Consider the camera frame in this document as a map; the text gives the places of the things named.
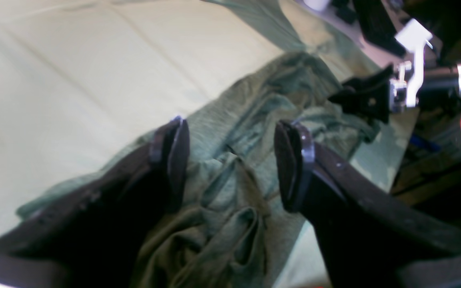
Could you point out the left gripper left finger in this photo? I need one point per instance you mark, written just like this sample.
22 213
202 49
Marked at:
90 238

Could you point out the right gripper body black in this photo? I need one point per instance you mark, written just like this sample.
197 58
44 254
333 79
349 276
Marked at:
366 96

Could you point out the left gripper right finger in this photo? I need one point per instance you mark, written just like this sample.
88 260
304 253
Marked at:
366 237

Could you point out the green grey T-shirt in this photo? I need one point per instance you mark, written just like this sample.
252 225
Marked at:
232 231

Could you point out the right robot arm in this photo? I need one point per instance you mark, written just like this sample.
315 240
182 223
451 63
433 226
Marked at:
381 20

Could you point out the light green table cloth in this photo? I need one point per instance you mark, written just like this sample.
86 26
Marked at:
85 82

